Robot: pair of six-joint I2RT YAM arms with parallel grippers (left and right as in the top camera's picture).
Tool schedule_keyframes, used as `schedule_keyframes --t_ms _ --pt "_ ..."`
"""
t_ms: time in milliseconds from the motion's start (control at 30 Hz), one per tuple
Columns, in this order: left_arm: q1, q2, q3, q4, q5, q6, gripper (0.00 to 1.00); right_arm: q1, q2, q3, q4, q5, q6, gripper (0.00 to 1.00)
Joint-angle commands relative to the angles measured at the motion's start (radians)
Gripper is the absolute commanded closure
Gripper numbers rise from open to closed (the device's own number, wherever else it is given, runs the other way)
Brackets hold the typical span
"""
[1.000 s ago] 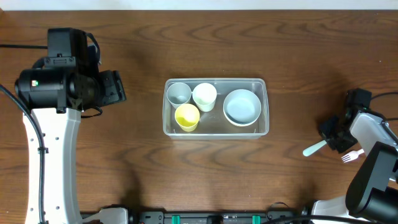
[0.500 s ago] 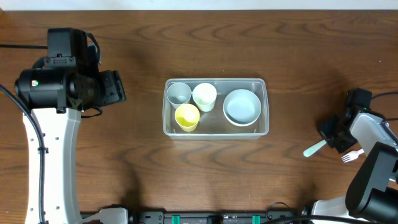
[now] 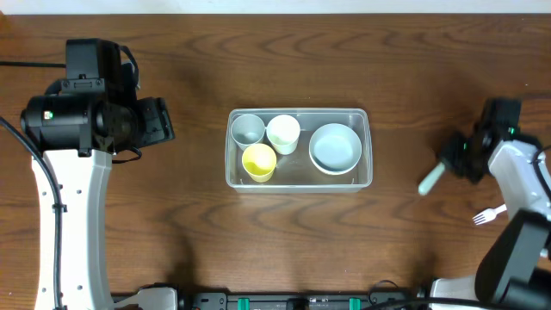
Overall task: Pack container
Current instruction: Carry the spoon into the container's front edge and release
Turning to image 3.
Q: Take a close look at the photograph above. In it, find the light green plastic spoon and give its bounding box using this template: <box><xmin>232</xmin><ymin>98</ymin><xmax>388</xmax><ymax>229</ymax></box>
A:
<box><xmin>418</xmin><ymin>162</ymin><xmax>446</xmax><ymax>195</ymax></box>

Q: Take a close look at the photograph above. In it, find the white plastic fork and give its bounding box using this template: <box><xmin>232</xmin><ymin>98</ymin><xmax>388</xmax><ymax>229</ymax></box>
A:
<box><xmin>473</xmin><ymin>204</ymin><xmax>507</xmax><ymax>226</ymax></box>

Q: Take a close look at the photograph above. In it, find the grey plastic cup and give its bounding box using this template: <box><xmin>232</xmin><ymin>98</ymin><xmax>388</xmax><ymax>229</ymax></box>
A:
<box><xmin>231</xmin><ymin>114</ymin><xmax>266</xmax><ymax>151</ymax></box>

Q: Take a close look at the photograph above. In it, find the yellow plastic cup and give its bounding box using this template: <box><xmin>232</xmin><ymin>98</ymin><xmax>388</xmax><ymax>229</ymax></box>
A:
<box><xmin>242</xmin><ymin>144</ymin><xmax>277</xmax><ymax>183</ymax></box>

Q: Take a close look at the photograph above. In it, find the white plastic cup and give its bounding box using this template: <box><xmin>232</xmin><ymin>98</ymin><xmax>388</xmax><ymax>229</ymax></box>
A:
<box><xmin>266</xmin><ymin>115</ymin><xmax>300</xmax><ymax>155</ymax></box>

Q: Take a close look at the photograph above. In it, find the grey plastic bowl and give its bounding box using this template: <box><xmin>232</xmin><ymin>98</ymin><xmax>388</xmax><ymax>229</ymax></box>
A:
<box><xmin>308</xmin><ymin>123</ymin><xmax>362</xmax><ymax>157</ymax></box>

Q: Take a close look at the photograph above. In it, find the white plastic bowl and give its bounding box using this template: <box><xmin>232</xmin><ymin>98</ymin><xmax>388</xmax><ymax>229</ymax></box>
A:
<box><xmin>309</xmin><ymin>148</ymin><xmax>361</xmax><ymax>176</ymax></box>

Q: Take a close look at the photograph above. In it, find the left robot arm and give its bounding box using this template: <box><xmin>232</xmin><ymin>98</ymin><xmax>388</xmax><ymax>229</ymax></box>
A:
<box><xmin>45</xmin><ymin>150</ymin><xmax>178</xmax><ymax>310</ymax></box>

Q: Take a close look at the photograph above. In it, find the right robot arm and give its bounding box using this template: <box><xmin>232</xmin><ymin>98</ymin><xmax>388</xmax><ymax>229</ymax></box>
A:
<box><xmin>430</xmin><ymin>127</ymin><xmax>550</xmax><ymax>309</ymax></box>

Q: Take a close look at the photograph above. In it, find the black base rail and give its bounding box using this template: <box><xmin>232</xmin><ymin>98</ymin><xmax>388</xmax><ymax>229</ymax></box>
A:
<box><xmin>111</xmin><ymin>291</ymin><xmax>431</xmax><ymax>310</ymax></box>

